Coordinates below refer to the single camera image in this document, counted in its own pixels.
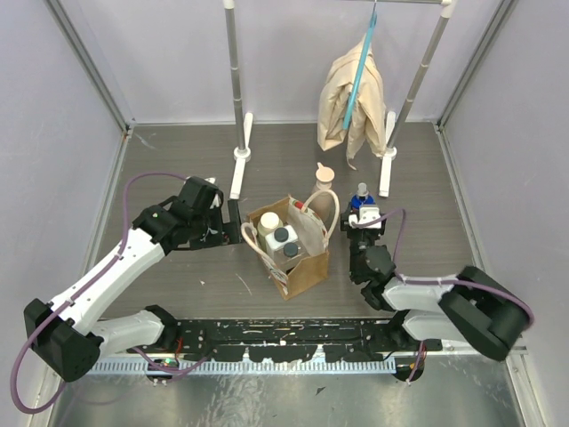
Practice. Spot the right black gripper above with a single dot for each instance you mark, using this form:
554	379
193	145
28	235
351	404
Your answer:
345	224

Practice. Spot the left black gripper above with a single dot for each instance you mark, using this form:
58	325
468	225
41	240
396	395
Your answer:
234	221

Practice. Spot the blue orange spray bottle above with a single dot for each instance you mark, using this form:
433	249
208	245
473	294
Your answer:
362	202

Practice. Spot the green bottle cream cap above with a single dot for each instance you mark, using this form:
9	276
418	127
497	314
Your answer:
268	222

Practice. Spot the beige pump bottle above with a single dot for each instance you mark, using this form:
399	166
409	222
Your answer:
323	205

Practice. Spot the white bottle black cap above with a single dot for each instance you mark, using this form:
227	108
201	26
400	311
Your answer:
278	238

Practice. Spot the clear bottle black cap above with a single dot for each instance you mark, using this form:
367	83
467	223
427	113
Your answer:
290	256

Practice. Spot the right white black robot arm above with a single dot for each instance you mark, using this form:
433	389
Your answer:
468	307

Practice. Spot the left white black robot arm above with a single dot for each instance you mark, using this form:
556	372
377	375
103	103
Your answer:
67	332

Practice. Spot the white silver clothes rack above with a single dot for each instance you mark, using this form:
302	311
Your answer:
393	122

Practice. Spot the beige jacket on hanger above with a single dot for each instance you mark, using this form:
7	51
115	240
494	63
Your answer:
368	119

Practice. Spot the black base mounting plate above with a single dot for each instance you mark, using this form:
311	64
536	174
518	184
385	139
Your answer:
286	340

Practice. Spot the blue clothes hanger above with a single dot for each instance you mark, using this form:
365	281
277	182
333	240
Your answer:
360	67

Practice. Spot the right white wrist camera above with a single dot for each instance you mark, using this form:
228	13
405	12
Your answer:
368	221

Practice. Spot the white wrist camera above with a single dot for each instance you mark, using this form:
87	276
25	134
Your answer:
368	221
217	201

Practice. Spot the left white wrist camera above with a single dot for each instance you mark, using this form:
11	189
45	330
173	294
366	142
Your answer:
217	201

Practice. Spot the slotted cable duct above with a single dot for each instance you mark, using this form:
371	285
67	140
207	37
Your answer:
134	366

